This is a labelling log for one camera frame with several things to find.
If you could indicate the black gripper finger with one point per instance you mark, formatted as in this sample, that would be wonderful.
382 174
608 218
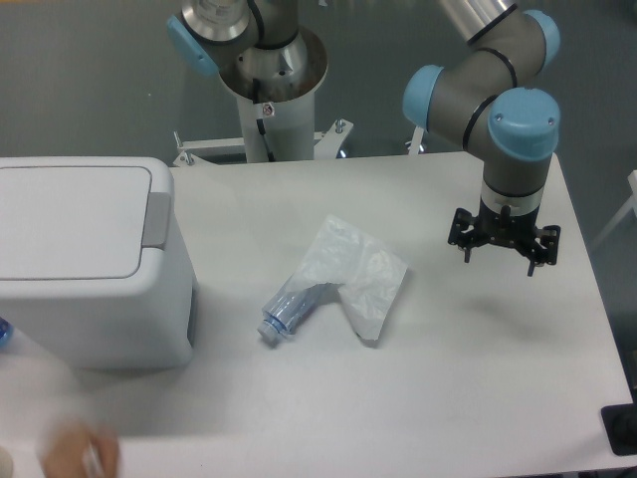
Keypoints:
467 232
541 249

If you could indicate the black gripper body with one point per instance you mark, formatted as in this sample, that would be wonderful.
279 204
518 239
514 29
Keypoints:
505 229

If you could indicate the white trash can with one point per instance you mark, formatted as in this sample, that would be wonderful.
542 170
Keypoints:
143 321

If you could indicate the white trash can lid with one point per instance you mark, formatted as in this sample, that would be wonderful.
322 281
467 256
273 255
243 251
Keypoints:
81 222

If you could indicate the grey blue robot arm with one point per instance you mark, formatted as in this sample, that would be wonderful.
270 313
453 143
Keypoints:
484 105

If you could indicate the blurred human hand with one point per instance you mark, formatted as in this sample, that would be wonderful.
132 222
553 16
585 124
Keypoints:
75 449

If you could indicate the white plastic bag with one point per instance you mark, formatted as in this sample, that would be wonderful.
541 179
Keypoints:
366 273

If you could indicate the black device at edge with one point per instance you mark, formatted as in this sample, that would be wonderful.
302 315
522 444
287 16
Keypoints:
620 425

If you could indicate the crushed clear plastic bottle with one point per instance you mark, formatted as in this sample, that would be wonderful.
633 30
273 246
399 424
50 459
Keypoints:
287 309

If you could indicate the blue capped bottle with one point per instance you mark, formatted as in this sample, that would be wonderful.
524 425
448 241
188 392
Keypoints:
6 333

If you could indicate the white foot bracket with bolt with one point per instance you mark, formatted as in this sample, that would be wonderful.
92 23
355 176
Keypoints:
416 144

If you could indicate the white frame at right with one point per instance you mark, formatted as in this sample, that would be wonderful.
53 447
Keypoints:
627 208

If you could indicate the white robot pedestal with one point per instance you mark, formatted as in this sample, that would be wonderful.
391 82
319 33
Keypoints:
275 92

